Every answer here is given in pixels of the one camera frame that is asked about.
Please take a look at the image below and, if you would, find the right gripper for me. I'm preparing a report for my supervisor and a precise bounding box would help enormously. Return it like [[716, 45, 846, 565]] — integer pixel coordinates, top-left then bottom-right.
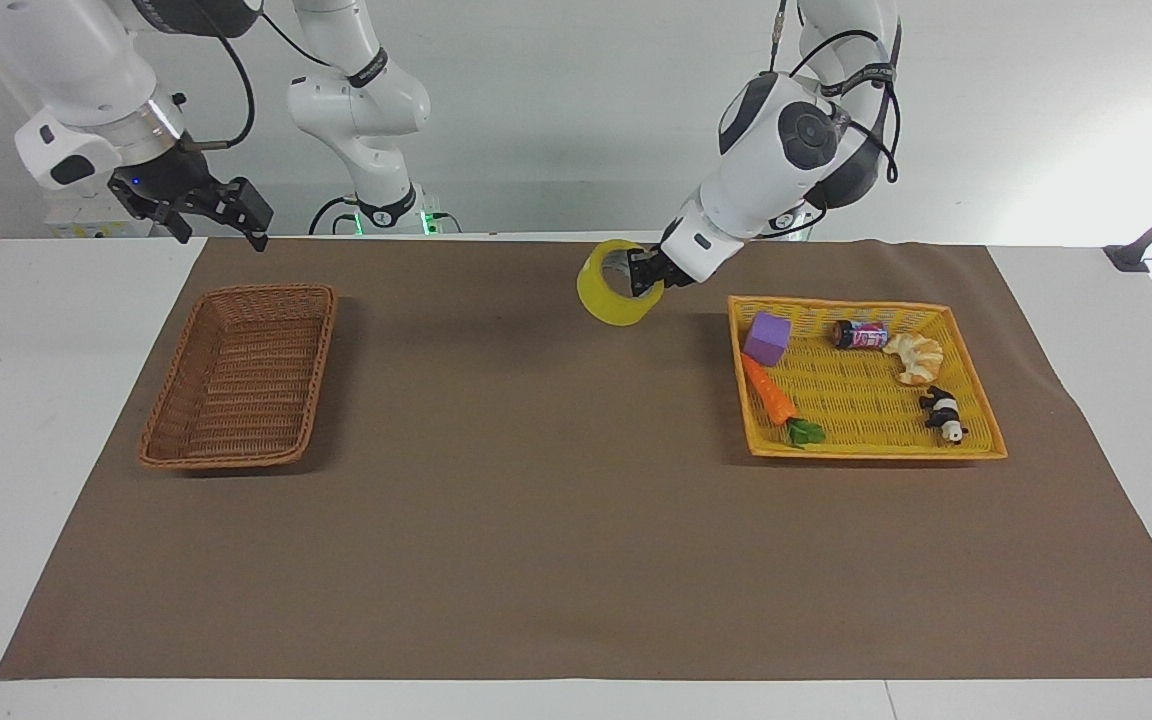
[[108, 143, 275, 253]]

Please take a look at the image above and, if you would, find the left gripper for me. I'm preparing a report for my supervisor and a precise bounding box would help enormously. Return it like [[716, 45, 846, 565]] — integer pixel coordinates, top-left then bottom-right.
[[628, 248, 688, 299]]

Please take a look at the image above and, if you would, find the yellow tape roll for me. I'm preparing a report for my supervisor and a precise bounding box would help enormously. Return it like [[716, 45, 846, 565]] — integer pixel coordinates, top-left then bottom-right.
[[577, 239, 666, 328]]

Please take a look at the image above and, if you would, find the brown wicker basket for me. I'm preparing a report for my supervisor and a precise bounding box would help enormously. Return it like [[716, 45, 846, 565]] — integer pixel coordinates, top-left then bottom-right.
[[139, 284, 339, 470]]

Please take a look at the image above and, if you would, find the yellow woven basket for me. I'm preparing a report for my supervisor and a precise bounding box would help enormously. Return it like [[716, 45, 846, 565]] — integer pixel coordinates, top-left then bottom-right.
[[728, 294, 1008, 461]]

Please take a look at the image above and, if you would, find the purple cube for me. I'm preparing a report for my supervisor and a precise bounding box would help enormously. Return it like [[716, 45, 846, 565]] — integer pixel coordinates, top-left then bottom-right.
[[743, 311, 792, 366]]

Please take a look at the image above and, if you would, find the orange toy carrot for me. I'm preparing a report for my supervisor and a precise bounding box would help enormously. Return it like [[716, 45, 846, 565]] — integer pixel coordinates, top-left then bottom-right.
[[741, 352, 827, 450]]

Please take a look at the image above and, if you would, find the small dark can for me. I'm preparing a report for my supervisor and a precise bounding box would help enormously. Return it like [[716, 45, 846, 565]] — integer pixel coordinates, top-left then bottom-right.
[[832, 319, 890, 352]]

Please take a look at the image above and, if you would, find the toy croissant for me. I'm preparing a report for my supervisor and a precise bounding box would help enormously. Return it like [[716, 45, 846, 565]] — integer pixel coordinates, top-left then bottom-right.
[[883, 333, 945, 387]]

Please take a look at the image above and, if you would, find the toy panda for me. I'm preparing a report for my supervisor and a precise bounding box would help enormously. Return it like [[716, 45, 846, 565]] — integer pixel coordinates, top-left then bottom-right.
[[918, 386, 971, 445]]

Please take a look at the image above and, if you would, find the black cable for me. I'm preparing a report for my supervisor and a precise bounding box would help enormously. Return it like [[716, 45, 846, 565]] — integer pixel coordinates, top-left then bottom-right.
[[179, 0, 257, 153], [793, 27, 904, 186], [308, 195, 361, 237]]

